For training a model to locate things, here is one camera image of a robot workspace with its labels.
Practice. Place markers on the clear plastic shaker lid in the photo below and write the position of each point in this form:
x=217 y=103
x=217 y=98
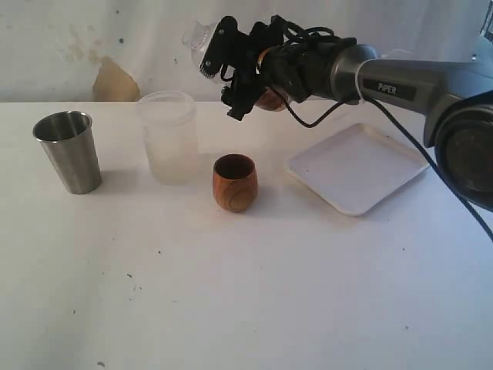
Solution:
x=193 y=39

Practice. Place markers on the brown wooden cup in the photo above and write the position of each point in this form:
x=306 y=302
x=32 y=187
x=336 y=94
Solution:
x=235 y=182

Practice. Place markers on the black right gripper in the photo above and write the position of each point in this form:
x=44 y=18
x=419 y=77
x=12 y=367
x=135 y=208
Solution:
x=250 y=46

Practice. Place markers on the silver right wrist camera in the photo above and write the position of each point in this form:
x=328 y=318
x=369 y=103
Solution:
x=217 y=45

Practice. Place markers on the clear plastic shaker cup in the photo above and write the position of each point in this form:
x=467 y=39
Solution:
x=245 y=88

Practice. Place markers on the translucent plastic container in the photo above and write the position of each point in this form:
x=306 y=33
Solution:
x=168 y=120

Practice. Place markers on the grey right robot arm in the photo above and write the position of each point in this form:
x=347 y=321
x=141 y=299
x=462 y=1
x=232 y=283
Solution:
x=455 y=98

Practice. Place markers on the stainless steel cup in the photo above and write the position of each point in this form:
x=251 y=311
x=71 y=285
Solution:
x=66 y=137

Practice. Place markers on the reddish-brown apple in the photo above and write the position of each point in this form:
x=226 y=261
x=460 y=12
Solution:
x=270 y=101

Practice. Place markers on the white square tray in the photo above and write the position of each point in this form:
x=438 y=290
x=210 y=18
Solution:
x=356 y=168

